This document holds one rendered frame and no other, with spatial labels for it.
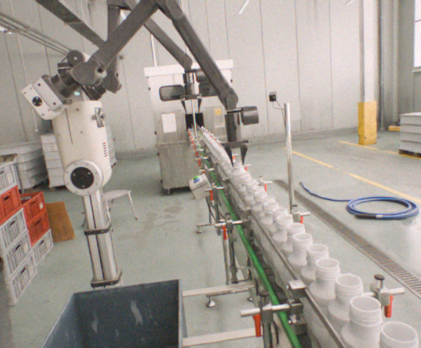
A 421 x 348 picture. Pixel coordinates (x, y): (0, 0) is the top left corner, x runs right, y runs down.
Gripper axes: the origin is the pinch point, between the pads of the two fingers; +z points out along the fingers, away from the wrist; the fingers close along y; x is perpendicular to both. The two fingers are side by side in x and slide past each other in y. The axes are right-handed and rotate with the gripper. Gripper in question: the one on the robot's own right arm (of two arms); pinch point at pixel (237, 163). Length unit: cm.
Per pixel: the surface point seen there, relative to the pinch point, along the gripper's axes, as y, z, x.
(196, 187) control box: -17.2, 9.6, 12.0
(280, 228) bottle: -1, 5, -59
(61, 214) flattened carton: -176, 77, 269
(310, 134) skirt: 397, 116, 984
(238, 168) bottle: -0.2, 1.7, -1.6
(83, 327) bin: -56, 34, -38
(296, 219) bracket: 10.6, 13.4, -34.6
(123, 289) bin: -43, 24, -38
